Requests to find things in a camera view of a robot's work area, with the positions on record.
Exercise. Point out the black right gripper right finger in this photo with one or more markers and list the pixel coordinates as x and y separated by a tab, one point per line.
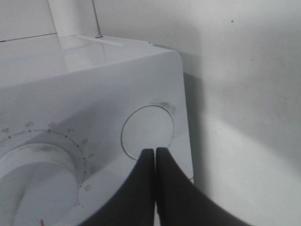
180	203

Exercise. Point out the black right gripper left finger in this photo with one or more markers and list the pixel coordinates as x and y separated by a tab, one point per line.
133	203

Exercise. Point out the round microwave door button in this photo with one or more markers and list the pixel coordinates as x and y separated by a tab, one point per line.
148	127

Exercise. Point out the white microwave knob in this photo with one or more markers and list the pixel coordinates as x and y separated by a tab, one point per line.
38	185

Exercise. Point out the white microwave oven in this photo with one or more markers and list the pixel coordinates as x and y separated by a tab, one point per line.
75	92

